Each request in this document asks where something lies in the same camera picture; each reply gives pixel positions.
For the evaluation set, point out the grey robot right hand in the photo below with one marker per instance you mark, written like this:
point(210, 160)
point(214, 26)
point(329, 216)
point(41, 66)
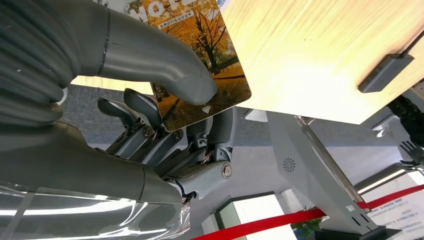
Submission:
point(82, 165)

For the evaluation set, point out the red barrier belt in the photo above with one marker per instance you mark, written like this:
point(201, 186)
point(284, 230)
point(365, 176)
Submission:
point(271, 220)

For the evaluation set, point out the green plant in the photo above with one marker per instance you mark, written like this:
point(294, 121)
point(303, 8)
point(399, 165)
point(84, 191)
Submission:
point(308, 228)

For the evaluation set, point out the black square USB device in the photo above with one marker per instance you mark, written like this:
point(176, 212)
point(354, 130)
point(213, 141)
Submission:
point(384, 74)

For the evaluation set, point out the black humanoid robot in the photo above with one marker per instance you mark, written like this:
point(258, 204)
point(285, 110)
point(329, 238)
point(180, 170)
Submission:
point(407, 112)

